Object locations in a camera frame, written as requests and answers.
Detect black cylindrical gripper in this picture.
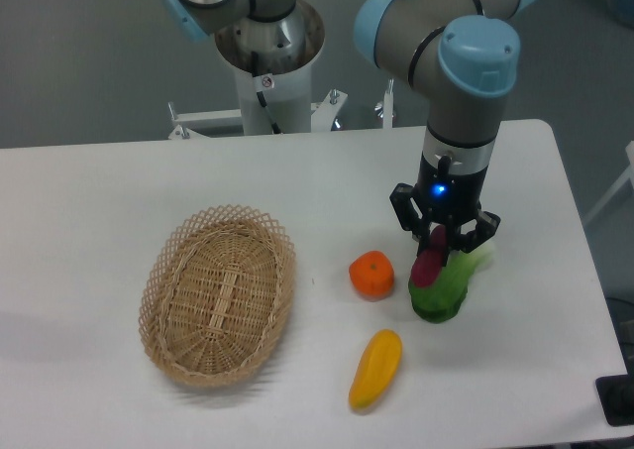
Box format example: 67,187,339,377
389,126,500,256

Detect purple sweet potato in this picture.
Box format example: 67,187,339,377
410,225,448,288

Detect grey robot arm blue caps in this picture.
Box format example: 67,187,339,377
161,0,535,257

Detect woven wicker basket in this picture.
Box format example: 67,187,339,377
139,205,296,389

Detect green bok choy toy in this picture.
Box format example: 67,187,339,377
408,243,495,323

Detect orange persimmon toy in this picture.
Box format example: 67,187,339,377
349,250,395,300

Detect yellow mango toy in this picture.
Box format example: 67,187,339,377
348,329,403,412

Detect white furniture at right edge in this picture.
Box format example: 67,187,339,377
581,142,633,228

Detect black device at table edge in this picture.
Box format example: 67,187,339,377
595,375,633,427

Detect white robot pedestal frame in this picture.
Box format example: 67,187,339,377
166,0,397,141

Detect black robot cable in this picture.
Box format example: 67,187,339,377
250,52,282,136

